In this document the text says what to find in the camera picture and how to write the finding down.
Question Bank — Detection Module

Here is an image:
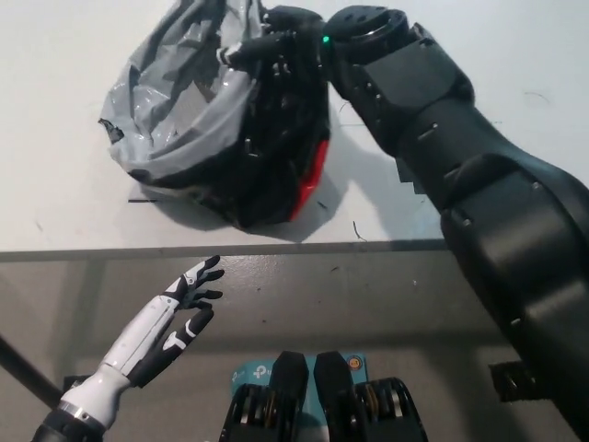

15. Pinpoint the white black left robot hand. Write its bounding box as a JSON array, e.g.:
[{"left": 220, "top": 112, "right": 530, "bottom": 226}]
[{"left": 94, "top": 255, "right": 225, "bottom": 390}]

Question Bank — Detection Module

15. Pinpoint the dark right robot hand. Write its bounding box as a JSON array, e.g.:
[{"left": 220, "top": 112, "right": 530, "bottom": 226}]
[{"left": 215, "top": 5, "right": 326, "bottom": 93}]

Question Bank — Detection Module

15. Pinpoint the grey black plastic bag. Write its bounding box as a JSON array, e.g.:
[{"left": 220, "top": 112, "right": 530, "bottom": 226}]
[{"left": 97, "top": 0, "right": 333, "bottom": 231}]

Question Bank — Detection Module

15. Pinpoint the teal router box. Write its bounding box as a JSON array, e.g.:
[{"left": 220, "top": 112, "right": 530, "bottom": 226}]
[{"left": 231, "top": 355, "right": 369, "bottom": 420}]

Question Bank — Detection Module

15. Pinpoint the clear tape patch on table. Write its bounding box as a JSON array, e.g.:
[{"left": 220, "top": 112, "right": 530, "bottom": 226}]
[{"left": 128, "top": 177, "right": 194, "bottom": 204}]

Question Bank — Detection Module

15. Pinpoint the black table leg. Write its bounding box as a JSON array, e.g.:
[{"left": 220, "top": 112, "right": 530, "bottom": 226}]
[{"left": 0, "top": 333, "right": 64, "bottom": 409}]

